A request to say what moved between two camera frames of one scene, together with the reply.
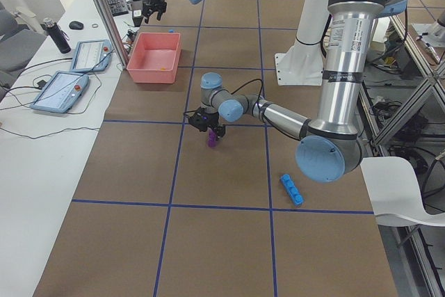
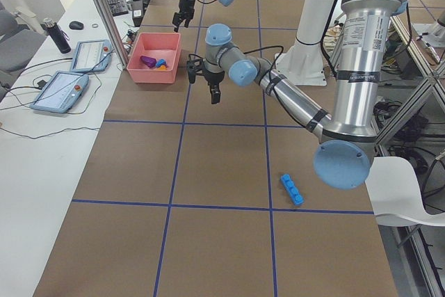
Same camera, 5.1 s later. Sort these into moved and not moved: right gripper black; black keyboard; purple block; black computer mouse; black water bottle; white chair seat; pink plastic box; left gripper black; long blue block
Moved: right gripper black; left gripper black; purple block
Not moved: black keyboard; pink plastic box; white chair seat; long blue block; black computer mouse; black water bottle
